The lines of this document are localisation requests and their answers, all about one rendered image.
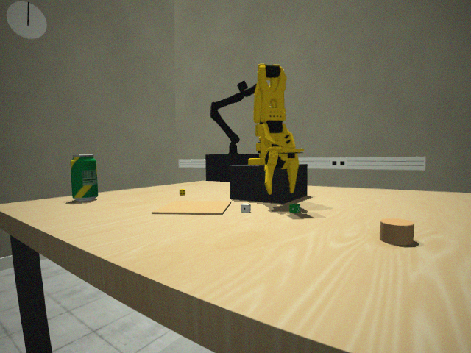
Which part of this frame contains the green die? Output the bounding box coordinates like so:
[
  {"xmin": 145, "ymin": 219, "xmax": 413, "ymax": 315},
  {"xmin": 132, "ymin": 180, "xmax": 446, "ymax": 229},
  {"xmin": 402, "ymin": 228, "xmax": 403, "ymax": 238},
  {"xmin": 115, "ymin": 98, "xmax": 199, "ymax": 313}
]
[{"xmin": 289, "ymin": 204, "xmax": 300, "ymax": 213}]

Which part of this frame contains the green drink can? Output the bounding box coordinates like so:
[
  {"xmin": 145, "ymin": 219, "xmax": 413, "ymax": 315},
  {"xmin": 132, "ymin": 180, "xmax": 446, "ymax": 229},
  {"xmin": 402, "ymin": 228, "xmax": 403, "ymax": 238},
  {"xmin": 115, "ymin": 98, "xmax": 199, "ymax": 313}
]
[{"xmin": 71, "ymin": 155, "xmax": 98, "ymax": 202}]

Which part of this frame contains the tan flat mat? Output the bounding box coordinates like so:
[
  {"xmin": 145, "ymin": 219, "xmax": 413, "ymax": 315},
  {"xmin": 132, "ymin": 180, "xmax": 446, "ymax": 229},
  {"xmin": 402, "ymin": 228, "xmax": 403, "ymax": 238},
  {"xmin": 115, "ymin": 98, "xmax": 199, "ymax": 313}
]
[{"xmin": 152, "ymin": 201, "xmax": 231, "ymax": 215}]

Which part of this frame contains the brown cylinder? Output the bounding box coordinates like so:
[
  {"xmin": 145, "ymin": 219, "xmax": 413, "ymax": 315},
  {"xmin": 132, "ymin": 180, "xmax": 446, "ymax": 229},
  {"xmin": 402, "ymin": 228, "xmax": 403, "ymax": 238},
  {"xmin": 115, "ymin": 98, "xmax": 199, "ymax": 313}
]
[{"xmin": 380, "ymin": 218, "xmax": 414, "ymax": 245}]

